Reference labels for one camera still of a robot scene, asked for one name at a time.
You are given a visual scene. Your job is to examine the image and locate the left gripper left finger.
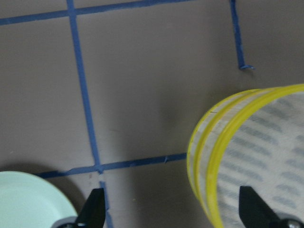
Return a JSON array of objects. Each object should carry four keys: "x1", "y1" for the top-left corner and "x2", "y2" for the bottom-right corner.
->
[{"x1": 60, "y1": 188, "x2": 106, "y2": 228}]

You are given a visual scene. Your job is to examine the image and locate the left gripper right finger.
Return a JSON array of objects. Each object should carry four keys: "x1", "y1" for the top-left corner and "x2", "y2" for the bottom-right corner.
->
[{"x1": 238, "y1": 186, "x2": 304, "y2": 228}]

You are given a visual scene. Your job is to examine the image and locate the yellow steamer basket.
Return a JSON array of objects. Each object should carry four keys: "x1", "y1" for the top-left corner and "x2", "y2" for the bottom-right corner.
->
[{"x1": 205, "y1": 83, "x2": 304, "y2": 228}]

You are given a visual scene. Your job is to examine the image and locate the light green plate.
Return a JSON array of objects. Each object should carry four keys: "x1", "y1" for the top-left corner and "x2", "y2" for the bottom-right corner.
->
[{"x1": 0, "y1": 171, "x2": 77, "y2": 228}]

